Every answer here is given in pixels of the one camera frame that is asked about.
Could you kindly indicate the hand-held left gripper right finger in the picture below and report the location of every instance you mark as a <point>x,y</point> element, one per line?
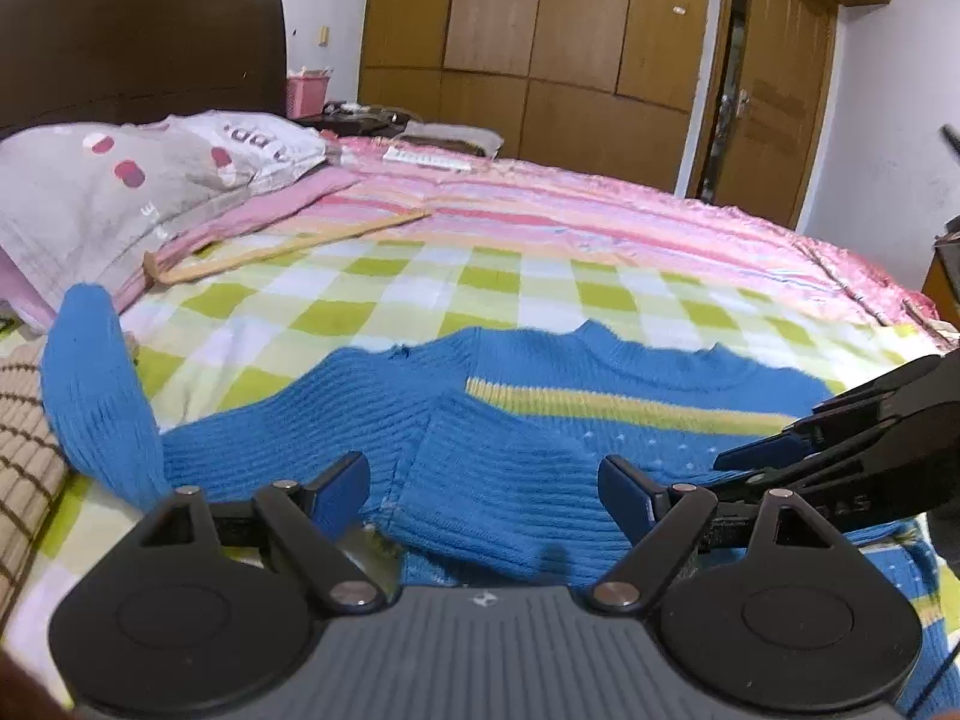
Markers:
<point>626,499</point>

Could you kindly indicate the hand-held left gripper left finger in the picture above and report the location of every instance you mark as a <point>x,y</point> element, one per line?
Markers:
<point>341,491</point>

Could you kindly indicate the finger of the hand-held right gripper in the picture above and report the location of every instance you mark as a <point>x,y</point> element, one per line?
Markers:
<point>761,451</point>
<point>885,484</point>

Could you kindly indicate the blue knitted sweater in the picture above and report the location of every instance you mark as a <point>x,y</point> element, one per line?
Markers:
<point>510,480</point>

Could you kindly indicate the checked and striped blanket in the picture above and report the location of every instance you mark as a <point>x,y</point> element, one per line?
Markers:
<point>420,292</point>

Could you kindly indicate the brown cabinet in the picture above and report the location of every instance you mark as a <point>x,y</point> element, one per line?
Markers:
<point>945,277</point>

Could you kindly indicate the long wooden stick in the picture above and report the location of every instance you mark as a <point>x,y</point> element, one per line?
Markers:
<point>300,244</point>

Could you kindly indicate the pink pillow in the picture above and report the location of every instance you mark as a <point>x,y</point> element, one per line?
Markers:
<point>300,191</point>

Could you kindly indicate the brown checked mat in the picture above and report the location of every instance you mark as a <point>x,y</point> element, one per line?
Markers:
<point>26,450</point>

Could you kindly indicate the white paper strip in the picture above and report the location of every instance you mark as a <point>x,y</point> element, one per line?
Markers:
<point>424,158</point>

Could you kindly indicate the wooden door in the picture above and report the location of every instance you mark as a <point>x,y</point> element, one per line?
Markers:
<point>772,105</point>

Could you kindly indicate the folded grey cloth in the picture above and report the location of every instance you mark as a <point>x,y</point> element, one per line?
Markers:
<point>450,136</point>

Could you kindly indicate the dark nightstand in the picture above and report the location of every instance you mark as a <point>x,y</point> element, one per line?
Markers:
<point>352,118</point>

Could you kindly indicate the grey dotted pillow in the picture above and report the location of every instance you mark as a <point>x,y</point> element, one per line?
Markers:
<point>90,195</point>

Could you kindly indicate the pink plastic basket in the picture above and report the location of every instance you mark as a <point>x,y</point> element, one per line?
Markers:
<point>307,94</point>

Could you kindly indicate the wooden wardrobe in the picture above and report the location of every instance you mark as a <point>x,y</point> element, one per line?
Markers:
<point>570,22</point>

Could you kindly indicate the dark wooden headboard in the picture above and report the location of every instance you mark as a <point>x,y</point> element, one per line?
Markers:
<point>135,30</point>

